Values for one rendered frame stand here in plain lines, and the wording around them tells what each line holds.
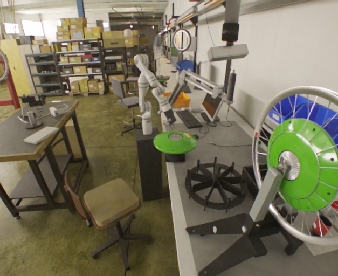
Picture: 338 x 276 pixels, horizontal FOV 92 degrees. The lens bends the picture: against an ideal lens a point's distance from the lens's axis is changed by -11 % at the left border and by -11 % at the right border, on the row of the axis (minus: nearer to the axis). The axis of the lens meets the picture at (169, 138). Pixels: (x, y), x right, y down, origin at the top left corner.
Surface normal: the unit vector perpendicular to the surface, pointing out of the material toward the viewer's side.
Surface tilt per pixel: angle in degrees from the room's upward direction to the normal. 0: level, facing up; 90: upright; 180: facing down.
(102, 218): 0
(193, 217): 0
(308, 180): 89
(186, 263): 0
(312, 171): 84
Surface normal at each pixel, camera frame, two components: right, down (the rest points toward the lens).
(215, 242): 0.00, -0.87
